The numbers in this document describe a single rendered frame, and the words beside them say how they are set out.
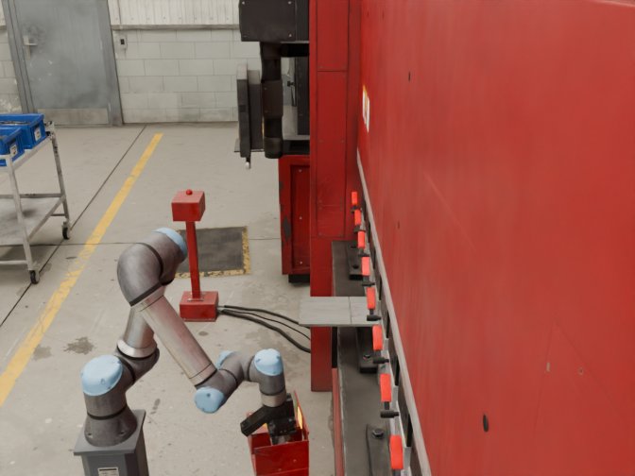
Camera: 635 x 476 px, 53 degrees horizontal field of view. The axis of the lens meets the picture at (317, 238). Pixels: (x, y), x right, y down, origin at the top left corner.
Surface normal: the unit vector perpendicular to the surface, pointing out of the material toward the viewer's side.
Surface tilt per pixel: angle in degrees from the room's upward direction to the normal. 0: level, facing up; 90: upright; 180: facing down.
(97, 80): 90
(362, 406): 0
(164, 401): 0
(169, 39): 90
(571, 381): 90
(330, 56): 90
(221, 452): 0
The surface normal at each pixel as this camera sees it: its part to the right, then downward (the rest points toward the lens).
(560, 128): -1.00, 0.00
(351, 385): 0.00, -0.91
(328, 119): 0.00, 0.40
